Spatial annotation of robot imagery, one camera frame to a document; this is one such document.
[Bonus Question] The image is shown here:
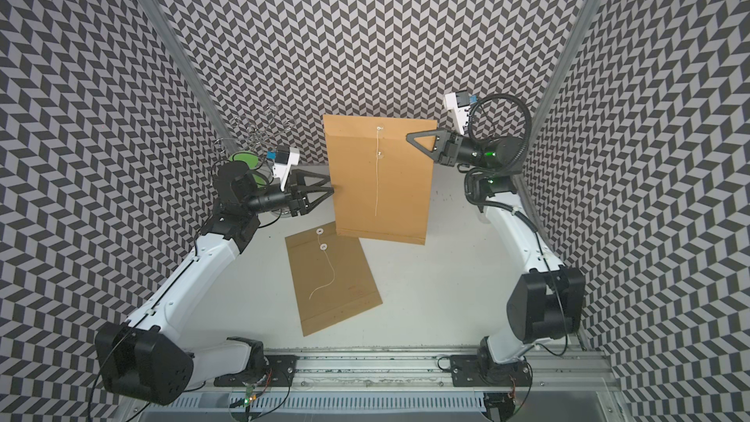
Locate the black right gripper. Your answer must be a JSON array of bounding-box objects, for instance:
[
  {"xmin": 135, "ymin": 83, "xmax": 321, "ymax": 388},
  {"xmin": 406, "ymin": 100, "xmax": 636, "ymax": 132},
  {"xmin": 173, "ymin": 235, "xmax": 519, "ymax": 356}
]
[{"xmin": 408, "ymin": 126, "xmax": 492, "ymax": 170}]

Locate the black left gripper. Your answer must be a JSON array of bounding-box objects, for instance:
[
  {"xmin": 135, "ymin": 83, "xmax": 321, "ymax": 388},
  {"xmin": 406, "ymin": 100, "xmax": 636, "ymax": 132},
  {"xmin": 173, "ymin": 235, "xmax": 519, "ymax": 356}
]
[{"xmin": 244, "ymin": 168, "xmax": 334, "ymax": 218}]

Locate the brown kraft file bag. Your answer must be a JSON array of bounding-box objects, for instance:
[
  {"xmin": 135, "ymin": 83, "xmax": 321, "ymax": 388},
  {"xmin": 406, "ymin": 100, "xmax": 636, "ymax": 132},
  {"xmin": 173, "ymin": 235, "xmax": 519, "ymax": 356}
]
[{"xmin": 323, "ymin": 114, "xmax": 438, "ymax": 245}]

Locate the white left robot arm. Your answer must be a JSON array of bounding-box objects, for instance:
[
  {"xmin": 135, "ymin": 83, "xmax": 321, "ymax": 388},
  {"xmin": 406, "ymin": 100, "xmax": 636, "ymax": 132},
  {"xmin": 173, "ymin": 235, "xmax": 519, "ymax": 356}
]
[{"xmin": 95, "ymin": 161, "xmax": 334, "ymax": 406}]

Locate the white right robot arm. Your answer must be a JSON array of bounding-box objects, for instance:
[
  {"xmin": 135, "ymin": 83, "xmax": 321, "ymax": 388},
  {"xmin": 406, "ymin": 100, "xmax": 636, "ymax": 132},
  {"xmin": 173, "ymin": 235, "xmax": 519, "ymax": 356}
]
[{"xmin": 405, "ymin": 129, "xmax": 586, "ymax": 365}]

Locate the green plastic wine glass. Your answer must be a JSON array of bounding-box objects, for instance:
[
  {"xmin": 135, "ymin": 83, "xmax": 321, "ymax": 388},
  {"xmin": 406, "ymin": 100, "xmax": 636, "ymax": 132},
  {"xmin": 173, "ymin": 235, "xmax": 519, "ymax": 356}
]
[{"xmin": 229, "ymin": 150, "xmax": 269, "ymax": 187}]

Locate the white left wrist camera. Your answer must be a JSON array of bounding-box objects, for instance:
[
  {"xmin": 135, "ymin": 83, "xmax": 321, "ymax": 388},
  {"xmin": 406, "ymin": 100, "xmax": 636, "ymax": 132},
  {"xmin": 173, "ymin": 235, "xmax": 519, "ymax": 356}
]
[{"xmin": 267, "ymin": 147, "xmax": 300, "ymax": 191}]

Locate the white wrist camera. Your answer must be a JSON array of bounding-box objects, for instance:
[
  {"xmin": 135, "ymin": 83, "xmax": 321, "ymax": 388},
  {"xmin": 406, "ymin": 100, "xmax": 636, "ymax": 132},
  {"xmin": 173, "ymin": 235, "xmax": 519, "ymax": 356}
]
[
  {"xmin": 267, "ymin": 147, "xmax": 300, "ymax": 191},
  {"xmin": 443, "ymin": 91, "xmax": 473, "ymax": 136}
]

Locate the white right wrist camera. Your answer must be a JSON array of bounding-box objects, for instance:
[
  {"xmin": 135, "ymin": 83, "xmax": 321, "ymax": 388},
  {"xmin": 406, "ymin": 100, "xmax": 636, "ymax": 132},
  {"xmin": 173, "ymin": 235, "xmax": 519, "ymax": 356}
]
[{"xmin": 443, "ymin": 91, "xmax": 473, "ymax": 136}]

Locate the chrome wire glass rack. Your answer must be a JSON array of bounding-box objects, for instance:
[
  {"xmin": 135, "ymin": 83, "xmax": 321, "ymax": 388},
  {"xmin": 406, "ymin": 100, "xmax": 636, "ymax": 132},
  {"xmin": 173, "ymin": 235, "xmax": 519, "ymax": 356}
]
[{"xmin": 217, "ymin": 105, "xmax": 293, "ymax": 184}]

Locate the black corrugated right cable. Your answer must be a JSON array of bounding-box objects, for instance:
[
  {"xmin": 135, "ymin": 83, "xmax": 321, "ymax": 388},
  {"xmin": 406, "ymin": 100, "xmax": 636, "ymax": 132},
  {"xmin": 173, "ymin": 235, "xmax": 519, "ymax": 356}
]
[{"xmin": 464, "ymin": 93, "xmax": 534, "ymax": 212}]

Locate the right aluminium corner post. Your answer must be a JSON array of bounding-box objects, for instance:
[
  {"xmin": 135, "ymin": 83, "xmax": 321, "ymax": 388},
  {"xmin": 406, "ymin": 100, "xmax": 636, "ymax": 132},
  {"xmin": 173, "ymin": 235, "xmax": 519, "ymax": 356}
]
[{"xmin": 529, "ymin": 0, "xmax": 603, "ymax": 154}]

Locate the aluminium corner post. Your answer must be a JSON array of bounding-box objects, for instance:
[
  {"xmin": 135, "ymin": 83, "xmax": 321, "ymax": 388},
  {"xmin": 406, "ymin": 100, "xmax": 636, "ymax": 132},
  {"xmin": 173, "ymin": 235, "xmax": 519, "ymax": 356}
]
[
  {"xmin": 529, "ymin": 0, "xmax": 603, "ymax": 154},
  {"xmin": 137, "ymin": 0, "xmax": 239, "ymax": 152}
]

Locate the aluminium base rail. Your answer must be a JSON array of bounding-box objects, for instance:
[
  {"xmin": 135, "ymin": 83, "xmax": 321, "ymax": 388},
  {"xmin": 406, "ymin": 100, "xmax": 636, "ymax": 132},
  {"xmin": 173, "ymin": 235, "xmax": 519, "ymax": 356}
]
[{"xmin": 113, "ymin": 348, "xmax": 632, "ymax": 421}]

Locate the left aluminium corner post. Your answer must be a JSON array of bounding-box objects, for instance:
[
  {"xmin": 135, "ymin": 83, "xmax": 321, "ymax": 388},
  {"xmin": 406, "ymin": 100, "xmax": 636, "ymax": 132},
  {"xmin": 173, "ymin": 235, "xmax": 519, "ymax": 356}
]
[{"xmin": 137, "ymin": 0, "xmax": 239, "ymax": 152}]

